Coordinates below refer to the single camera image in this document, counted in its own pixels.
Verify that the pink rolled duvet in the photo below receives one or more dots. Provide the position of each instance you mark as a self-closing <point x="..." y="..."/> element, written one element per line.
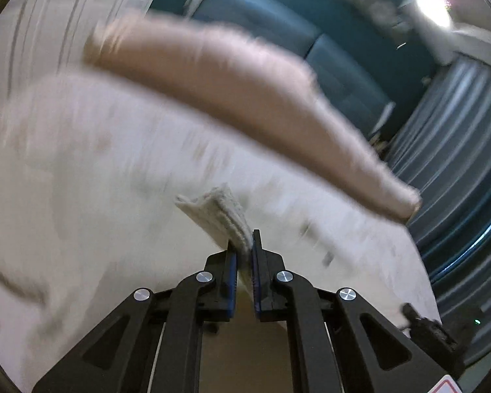
<point x="259" y="88"/>

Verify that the floral patterned bed blanket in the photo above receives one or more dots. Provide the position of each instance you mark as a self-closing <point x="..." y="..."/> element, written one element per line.
<point x="90" y="168"/>

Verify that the grey striped curtain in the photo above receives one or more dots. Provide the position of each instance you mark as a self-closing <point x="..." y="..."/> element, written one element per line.
<point x="444" y="150"/>

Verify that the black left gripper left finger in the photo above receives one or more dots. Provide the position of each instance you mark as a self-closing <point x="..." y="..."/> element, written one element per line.
<point x="151" y="342"/>

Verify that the teal upholstered headboard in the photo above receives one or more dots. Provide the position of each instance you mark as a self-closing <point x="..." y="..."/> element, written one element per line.
<point x="367" y="73"/>

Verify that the white panelled wardrobe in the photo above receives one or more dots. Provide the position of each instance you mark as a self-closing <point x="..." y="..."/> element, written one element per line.
<point x="40" y="37"/>

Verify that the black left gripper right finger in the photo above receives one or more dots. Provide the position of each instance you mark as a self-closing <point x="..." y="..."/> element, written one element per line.
<point x="338" y="341"/>

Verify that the cream knitted sweater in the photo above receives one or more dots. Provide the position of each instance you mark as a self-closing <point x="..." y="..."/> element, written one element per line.
<point x="219" y="214"/>

